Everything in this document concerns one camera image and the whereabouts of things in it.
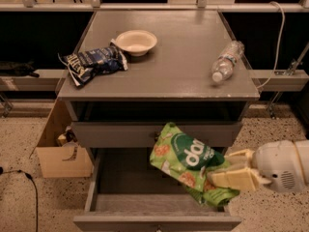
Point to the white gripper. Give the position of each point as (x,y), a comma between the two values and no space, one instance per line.
(277,165)

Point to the green rice chip bag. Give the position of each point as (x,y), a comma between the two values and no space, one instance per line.
(188,160)

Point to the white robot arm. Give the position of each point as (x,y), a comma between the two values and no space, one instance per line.
(304,165)

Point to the grey drawer cabinet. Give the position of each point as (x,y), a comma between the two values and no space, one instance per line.
(172,82)

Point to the open grey middle drawer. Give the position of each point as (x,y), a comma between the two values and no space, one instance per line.
(127,194)

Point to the grey top drawer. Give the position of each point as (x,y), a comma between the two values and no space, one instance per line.
(142,135)

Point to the blue chip bag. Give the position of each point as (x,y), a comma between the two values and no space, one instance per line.
(84,66)

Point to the clear plastic water bottle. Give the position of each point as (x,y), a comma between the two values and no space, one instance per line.
(223,67)

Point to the white paper bowl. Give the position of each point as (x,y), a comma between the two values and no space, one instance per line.
(136,42)

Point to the cardboard box with items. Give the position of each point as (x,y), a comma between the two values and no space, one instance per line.
(58,157)

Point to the black object on ledge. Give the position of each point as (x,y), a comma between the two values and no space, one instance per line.
(8,68)

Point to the metal railing frame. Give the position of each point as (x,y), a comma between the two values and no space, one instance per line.
(96,5)

